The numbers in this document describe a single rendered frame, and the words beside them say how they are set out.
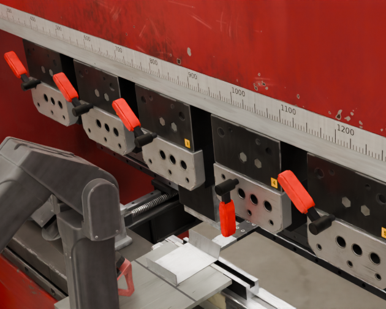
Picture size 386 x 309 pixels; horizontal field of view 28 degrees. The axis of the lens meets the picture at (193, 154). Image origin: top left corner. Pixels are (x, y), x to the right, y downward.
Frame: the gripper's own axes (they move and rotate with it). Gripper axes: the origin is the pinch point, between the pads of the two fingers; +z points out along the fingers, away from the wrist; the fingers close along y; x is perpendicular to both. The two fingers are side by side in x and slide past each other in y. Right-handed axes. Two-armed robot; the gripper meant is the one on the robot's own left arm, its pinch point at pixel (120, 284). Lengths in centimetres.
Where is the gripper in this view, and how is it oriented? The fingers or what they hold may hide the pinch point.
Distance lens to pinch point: 136.2
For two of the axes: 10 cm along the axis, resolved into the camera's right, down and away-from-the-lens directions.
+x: -6.2, 7.5, -2.4
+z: 4.5, 5.9, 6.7
